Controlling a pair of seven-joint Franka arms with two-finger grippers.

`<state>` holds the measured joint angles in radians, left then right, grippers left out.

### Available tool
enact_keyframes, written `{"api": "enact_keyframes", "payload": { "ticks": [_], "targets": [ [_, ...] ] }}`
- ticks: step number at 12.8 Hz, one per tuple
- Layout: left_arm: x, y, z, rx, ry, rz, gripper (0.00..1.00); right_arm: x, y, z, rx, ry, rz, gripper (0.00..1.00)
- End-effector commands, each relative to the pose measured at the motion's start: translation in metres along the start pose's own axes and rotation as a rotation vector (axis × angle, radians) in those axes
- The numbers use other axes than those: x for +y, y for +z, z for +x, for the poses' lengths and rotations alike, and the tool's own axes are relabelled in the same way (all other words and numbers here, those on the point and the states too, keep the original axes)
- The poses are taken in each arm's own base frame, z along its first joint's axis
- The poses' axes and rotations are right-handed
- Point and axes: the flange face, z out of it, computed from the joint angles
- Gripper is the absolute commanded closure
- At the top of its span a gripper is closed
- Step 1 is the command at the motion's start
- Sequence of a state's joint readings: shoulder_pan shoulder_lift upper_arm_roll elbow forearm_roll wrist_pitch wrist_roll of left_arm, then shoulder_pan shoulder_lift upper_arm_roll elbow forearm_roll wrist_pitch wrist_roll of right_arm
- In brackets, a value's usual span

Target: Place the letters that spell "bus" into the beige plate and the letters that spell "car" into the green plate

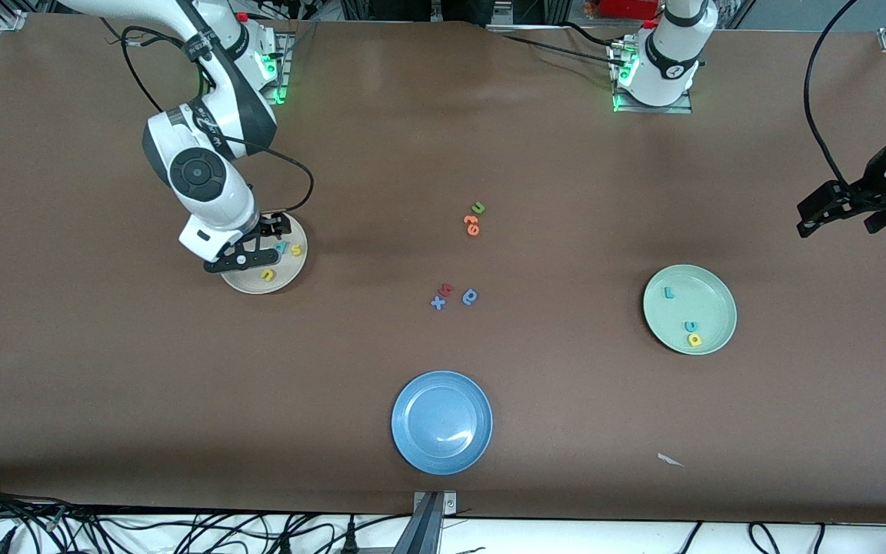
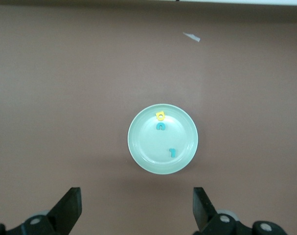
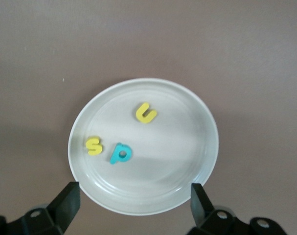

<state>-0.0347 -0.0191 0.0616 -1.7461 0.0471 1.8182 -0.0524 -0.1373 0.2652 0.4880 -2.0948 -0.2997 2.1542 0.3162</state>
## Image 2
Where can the teal foam letter c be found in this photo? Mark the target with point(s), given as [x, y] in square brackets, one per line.
[158, 127]

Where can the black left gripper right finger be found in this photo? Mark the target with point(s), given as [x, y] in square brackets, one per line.
[203, 213]

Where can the pale green plate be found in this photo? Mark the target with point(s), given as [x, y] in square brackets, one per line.
[148, 147]

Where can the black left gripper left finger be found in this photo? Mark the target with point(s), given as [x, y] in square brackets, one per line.
[67, 210]

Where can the yellow foam letter a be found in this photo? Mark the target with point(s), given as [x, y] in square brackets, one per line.
[158, 115]

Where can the white paper scrap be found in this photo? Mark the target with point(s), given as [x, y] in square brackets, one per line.
[192, 36]

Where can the teal foam letter l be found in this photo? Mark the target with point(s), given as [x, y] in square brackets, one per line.
[173, 153]

